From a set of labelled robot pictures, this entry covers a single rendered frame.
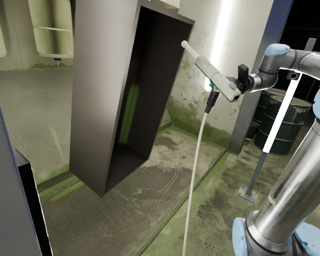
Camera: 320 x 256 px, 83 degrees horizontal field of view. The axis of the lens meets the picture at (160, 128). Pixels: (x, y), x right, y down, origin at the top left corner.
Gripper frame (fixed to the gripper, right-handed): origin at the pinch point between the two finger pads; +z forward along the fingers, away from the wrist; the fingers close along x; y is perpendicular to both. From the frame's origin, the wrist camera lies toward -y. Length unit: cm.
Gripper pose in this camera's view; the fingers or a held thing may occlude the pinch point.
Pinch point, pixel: (215, 86)
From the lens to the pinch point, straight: 89.2
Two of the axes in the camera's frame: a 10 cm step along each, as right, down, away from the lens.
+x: -3.8, -7.3, 5.6
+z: -9.2, 2.2, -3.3
